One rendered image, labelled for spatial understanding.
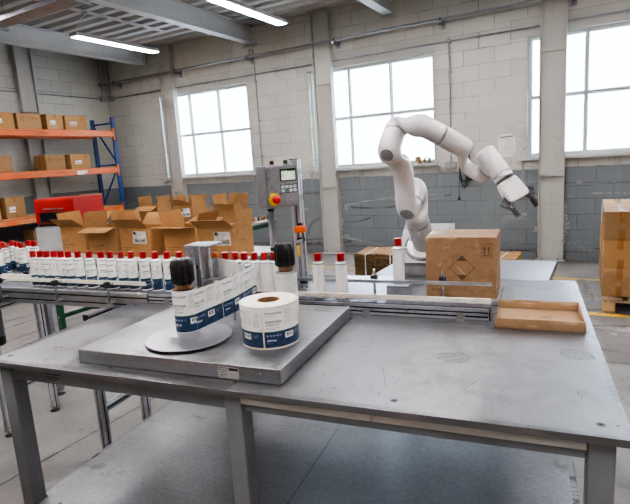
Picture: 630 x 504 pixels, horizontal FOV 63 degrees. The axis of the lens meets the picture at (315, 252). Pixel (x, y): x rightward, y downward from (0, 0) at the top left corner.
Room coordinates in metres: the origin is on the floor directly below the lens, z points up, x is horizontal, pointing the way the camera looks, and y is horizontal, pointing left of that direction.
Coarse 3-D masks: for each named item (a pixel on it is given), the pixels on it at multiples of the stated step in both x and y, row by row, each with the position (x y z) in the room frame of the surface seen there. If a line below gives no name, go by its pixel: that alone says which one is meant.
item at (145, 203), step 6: (138, 198) 7.12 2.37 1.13; (144, 198) 7.21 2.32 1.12; (150, 198) 7.31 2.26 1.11; (162, 198) 7.04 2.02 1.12; (168, 198) 7.15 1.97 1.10; (144, 204) 7.20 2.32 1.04; (150, 204) 7.30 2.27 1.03; (156, 204) 7.30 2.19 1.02; (162, 204) 7.04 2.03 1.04; (168, 204) 7.14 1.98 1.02; (138, 210) 6.97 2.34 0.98; (144, 210) 6.92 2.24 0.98; (150, 210) 6.87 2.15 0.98; (156, 210) 6.95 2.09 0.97; (162, 210) 7.03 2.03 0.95; (168, 210) 7.13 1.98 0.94; (144, 216) 7.05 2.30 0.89
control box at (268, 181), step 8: (256, 168) 2.38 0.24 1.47; (264, 168) 2.31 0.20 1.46; (272, 168) 2.33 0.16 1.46; (280, 168) 2.35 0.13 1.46; (296, 168) 2.39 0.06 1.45; (256, 176) 2.38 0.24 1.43; (264, 176) 2.32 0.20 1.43; (272, 176) 2.32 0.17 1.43; (296, 176) 2.39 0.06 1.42; (264, 184) 2.32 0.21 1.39; (272, 184) 2.32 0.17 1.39; (280, 184) 2.34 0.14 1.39; (264, 192) 2.33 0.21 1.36; (272, 192) 2.32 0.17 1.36; (280, 192) 2.34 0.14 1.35; (296, 192) 2.39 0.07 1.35; (264, 200) 2.33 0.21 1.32; (272, 200) 2.32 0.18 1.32; (288, 200) 2.36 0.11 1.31; (296, 200) 2.39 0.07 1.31; (264, 208) 2.35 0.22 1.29
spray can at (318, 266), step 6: (318, 252) 2.24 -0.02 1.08; (318, 258) 2.22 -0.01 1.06; (312, 264) 2.23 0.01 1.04; (318, 264) 2.21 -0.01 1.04; (318, 270) 2.21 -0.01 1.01; (318, 276) 2.21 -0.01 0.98; (324, 276) 2.23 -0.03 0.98; (318, 282) 2.21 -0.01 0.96; (324, 282) 2.22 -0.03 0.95; (318, 288) 2.21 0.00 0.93; (324, 288) 2.22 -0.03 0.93
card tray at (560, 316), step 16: (512, 304) 2.04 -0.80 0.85; (528, 304) 2.02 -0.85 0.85; (544, 304) 2.00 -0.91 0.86; (560, 304) 1.98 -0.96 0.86; (576, 304) 1.95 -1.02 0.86; (496, 320) 1.83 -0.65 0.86; (512, 320) 1.81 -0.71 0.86; (528, 320) 1.79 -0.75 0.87; (544, 320) 1.77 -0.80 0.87; (560, 320) 1.85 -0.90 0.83; (576, 320) 1.84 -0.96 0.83
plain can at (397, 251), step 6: (396, 240) 2.23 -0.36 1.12; (396, 246) 2.24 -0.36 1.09; (396, 252) 2.23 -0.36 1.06; (402, 252) 2.23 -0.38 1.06; (396, 258) 2.23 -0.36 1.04; (402, 258) 2.23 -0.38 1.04; (396, 264) 2.23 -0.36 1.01; (402, 264) 2.23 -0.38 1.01; (396, 270) 2.23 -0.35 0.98; (402, 270) 2.23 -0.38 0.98; (396, 276) 2.23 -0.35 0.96; (402, 276) 2.23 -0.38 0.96
